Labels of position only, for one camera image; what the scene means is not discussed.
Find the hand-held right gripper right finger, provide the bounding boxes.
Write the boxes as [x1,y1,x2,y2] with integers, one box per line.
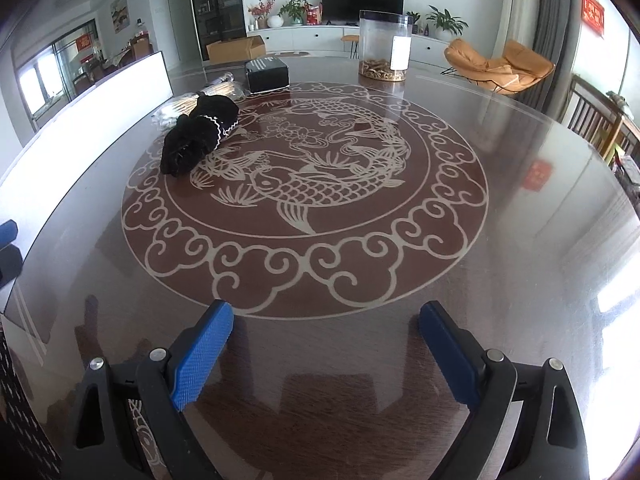
[419,301,591,480]

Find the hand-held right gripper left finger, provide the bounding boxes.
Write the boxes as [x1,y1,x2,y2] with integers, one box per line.
[65,299,235,480]

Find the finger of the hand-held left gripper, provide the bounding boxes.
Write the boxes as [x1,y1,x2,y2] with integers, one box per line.
[0,219,24,289]

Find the black scrunchie with white trim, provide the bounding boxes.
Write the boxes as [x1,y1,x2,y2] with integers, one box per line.
[160,94,241,177]

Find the dark dotted cloth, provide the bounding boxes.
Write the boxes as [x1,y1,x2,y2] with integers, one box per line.
[0,329,67,480]

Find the glass sliding door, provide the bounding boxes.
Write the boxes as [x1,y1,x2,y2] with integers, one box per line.
[52,18,99,97]

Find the plastic packet of wooden sticks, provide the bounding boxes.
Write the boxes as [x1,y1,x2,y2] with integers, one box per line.
[151,87,249,129]

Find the framed landscape painting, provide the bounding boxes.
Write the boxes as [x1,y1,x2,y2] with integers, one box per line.
[110,0,129,35]

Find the dark wooden chair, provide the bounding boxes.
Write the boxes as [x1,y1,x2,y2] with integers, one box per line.
[567,74,640,167]

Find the brown cardboard box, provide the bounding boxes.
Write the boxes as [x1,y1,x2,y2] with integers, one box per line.
[205,34,266,65]

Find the black cardboard box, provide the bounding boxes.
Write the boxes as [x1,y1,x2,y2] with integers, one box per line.
[245,57,291,95]

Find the orange lounge chair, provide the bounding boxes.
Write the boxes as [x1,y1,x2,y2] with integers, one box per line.
[442,37,556,96]

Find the dark glass display cabinet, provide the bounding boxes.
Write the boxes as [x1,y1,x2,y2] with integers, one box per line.
[187,0,246,64]

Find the clear jar with black lid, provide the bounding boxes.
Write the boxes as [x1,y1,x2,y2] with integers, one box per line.
[357,9,415,83]

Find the large potted green plant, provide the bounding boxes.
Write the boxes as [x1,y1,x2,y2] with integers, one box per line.
[424,5,469,41]

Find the red flowers in vase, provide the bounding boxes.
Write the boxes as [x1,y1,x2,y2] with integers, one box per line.
[247,0,276,30]

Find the grey curtain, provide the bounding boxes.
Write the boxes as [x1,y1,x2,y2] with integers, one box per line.
[529,0,584,127]

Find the white television cabinet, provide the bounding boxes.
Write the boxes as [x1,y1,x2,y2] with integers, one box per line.
[245,22,454,64]

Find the white floor air conditioner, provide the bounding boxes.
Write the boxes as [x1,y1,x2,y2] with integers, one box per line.
[492,0,541,57]

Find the bushy green plant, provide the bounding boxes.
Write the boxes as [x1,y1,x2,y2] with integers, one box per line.
[277,0,309,26]

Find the black television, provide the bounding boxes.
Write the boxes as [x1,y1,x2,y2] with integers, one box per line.
[321,0,406,24]

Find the red wall hanging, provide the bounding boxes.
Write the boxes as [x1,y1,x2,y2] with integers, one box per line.
[581,0,605,39]

